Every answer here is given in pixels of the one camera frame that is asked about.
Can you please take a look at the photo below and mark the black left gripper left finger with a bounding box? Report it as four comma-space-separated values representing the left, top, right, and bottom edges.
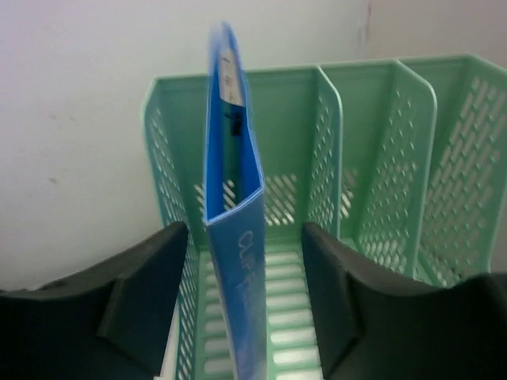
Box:
1, 222, 189, 379

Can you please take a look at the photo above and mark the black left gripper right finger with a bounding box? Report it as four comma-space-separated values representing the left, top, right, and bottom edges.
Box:
301, 222, 506, 379

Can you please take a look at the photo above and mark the light blue notebook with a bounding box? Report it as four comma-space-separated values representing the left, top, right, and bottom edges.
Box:
203, 22, 268, 379

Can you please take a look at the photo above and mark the green file organizer rack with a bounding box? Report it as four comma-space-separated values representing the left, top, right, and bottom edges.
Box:
142, 55, 506, 379

